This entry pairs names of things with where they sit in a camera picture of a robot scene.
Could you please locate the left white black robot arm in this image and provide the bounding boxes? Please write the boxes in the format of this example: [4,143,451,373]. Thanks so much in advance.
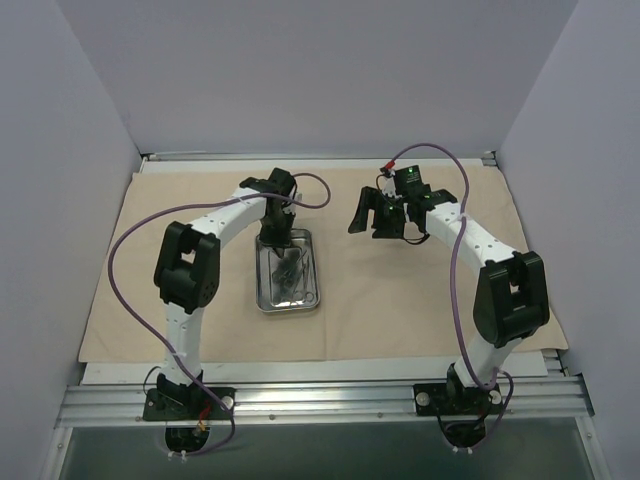
[154,168,297,419]

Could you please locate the steel instrument tray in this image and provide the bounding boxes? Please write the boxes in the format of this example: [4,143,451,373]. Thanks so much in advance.
[255,228,320,314]

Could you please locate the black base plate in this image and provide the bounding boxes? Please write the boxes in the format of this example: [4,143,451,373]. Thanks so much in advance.
[142,384,229,422]
[413,382,503,417]

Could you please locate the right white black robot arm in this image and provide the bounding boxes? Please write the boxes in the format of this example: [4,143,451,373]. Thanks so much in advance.
[348,166,550,413]

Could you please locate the steel surgical scissors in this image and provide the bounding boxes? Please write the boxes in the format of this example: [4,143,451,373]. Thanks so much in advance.
[271,248,309,297]

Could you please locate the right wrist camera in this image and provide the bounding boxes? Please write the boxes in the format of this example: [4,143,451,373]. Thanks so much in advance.
[376,160,398,198]

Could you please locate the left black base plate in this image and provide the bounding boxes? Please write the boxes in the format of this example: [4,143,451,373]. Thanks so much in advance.
[142,384,229,422]

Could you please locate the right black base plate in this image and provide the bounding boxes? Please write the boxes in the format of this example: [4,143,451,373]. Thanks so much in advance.
[413,382,503,417]

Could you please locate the aluminium front rail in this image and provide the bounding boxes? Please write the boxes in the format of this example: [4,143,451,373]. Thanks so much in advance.
[56,377,594,428]

